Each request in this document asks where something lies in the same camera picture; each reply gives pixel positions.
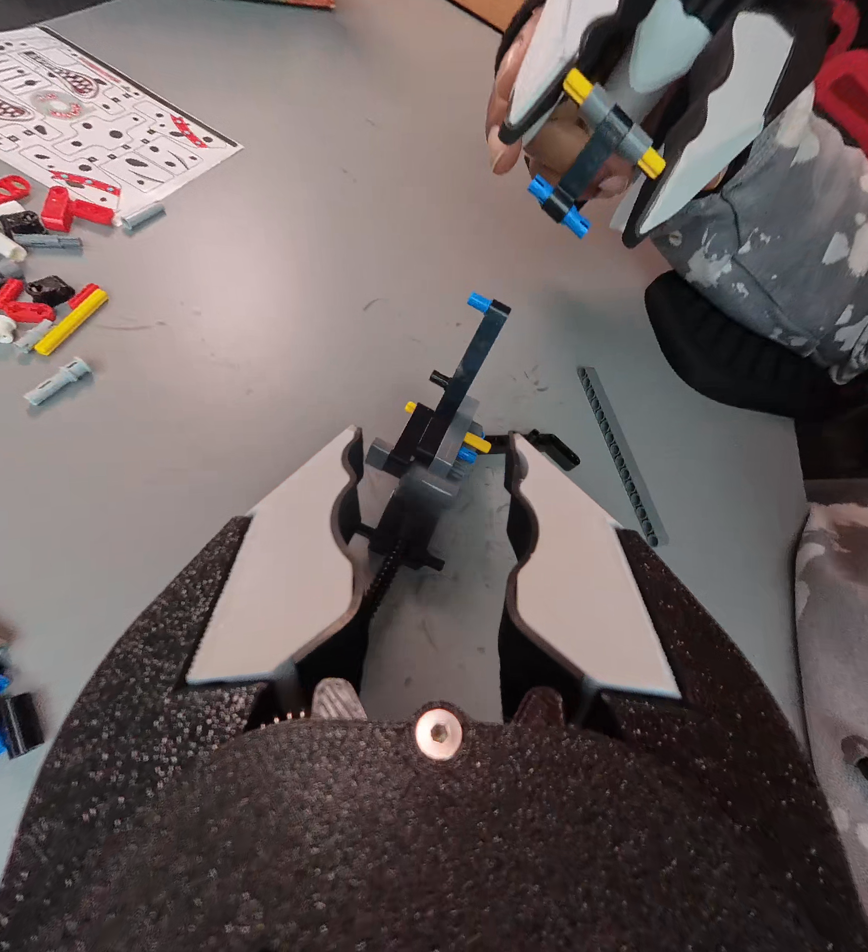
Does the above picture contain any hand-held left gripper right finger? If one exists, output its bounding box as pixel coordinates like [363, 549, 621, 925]
[502, 429, 682, 700]

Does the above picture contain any person's right hand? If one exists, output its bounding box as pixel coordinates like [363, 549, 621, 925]
[486, 3, 632, 200]

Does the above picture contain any red plastic crate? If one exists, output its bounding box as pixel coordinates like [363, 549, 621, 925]
[813, 0, 868, 168]

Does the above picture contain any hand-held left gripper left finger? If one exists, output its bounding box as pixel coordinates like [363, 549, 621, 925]
[183, 425, 371, 685]

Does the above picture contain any white sticker sheet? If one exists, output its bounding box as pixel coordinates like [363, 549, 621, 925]
[0, 26, 245, 217]

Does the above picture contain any grey desk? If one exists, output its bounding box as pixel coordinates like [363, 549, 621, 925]
[0, 0, 810, 952]

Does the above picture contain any person's grey patterned sweatshirt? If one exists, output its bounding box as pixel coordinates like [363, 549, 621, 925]
[791, 476, 868, 952]

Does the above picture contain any small grey yellow-blue assembly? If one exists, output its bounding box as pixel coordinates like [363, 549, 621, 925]
[526, 68, 667, 239]

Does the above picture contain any person's right forearm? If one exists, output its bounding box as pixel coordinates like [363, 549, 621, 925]
[649, 82, 868, 388]

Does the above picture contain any long dark grey beam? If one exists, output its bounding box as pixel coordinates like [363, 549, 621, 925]
[577, 366, 670, 549]

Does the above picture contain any black grey building block assembly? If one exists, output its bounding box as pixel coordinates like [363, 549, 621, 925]
[345, 292, 513, 596]

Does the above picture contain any pile of red white pieces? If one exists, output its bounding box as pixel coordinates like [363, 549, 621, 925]
[0, 141, 111, 357]

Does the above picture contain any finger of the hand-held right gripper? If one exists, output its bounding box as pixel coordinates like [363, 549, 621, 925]
[498, 0, 624, 146]
[618, 0, 814, 250]

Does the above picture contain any small black angled piece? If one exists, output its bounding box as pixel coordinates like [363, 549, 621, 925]
[526, 429, 582, 472]

